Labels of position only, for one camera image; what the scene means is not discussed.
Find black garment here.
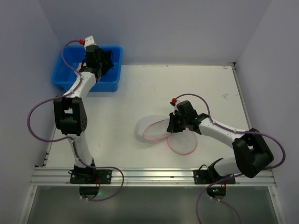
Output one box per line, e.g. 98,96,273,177
101,49,114,76

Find white mesh laundry bag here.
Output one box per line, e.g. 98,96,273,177
135,115,198,155

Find pink bra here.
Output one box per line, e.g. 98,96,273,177
74,63,85,78

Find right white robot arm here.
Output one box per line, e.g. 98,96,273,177
167,99,274,182

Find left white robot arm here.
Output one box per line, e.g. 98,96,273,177
53,45,104,186

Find blue plastic bin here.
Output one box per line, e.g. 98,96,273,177
52,45,123,92

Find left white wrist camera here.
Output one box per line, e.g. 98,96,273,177
84,35,96,48

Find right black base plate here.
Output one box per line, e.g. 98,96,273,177
193,169,232,184

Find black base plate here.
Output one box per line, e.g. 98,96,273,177
68,167,112,185
193,169,232,184

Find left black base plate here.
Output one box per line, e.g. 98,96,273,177
68,167,112,185

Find aluminium mounting rail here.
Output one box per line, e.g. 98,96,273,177
30,167,276,187

